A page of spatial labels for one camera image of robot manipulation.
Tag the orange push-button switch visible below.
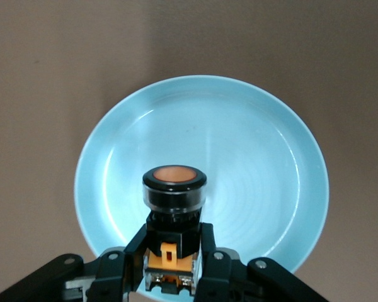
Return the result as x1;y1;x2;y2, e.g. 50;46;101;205
141;164;208;296

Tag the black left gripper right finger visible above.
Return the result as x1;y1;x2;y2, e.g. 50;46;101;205
195;222;330;302

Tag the brown table mat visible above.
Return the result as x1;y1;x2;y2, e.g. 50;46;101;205
0;0;378;302

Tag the light blue round plate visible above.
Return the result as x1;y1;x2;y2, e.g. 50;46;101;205
74;74;330;301

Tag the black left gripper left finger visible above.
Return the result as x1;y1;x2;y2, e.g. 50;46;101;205
0;223;147;302

